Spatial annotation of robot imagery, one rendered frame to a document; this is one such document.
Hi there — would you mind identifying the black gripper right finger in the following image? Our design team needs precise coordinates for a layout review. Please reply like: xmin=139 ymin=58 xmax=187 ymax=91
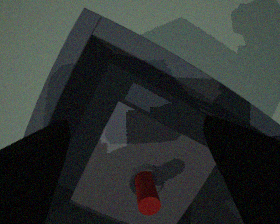
xmin=203 ymin=116 xmax=280 ymax=224

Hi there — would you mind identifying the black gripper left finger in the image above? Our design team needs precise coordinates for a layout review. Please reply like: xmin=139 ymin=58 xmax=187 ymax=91
xmin=0 ymin=120 xmax=71 ymax=224

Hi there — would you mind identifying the dark red peg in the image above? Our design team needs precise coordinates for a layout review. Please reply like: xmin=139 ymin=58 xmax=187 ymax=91
xmin=135 ymin=172 xmax=161 ymax=216

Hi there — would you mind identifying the grey square plate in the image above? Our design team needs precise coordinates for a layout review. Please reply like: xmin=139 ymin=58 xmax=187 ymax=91
xmin=69 ymin=97 xmax=216 ymax=224

